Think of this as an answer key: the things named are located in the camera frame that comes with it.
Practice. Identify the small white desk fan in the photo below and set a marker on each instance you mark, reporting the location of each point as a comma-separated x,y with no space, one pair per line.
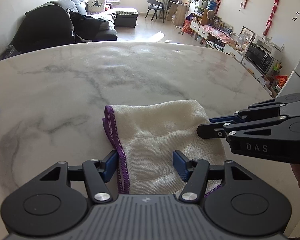
241,39

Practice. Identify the dark wooden chair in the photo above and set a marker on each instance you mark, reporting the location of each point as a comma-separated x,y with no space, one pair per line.
156,6

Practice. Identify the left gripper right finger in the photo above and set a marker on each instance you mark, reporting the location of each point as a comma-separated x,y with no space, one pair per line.
194,173

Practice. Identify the black jacket on sofa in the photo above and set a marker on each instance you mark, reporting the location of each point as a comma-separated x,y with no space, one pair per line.
86,27

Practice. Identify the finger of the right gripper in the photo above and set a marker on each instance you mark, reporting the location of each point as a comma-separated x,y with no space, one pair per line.
214,130
233,119

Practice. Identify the dark grey sofa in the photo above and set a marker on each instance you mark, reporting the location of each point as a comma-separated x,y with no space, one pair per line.
49,25

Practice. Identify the grey ottoman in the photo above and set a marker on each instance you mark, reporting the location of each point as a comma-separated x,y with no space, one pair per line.
125,17

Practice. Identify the white printer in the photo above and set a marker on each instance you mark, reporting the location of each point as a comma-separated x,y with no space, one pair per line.
269,47

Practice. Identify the wooden desk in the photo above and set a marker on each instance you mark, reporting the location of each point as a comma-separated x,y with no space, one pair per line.
176,12

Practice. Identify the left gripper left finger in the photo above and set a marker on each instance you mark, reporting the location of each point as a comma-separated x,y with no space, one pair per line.
96,174

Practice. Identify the wooden shelf unit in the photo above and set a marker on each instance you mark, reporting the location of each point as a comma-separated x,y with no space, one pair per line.
201,17

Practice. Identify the white towel purple trim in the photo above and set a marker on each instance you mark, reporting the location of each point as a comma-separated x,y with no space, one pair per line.
145,138

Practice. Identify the black microwave oven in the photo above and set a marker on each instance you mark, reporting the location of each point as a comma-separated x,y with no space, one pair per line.
259,57

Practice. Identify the horse print cushion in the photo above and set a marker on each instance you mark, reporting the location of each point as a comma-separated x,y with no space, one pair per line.
96,5

